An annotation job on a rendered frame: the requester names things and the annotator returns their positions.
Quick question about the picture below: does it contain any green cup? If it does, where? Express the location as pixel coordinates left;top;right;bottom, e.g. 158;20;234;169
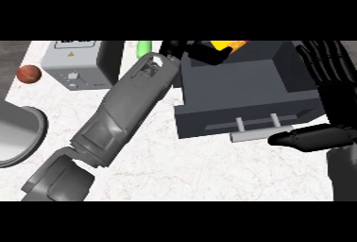
136;40;155;60

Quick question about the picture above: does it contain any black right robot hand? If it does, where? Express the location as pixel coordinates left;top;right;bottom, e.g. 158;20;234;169
267;40;357;154

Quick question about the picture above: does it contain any grey round pot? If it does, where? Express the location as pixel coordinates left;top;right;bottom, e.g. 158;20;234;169
0;99;51;169

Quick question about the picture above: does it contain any red-brown round fruit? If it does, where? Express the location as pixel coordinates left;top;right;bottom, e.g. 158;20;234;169
15;64;43;85

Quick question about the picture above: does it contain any dark grey drawer front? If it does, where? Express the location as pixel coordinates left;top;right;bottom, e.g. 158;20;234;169
173;96;328;144

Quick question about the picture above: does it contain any yellow and orange object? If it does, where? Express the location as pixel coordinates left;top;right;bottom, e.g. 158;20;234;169
208;40;251;53

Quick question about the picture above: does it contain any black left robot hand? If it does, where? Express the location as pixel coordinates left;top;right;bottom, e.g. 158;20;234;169
160;40;235;67

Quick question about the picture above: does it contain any pale grey box appliance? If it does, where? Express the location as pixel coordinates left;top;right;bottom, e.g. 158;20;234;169
39;40;127;92

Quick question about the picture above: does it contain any dark grey open drawer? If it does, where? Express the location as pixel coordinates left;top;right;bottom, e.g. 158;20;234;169
179;40;322;114

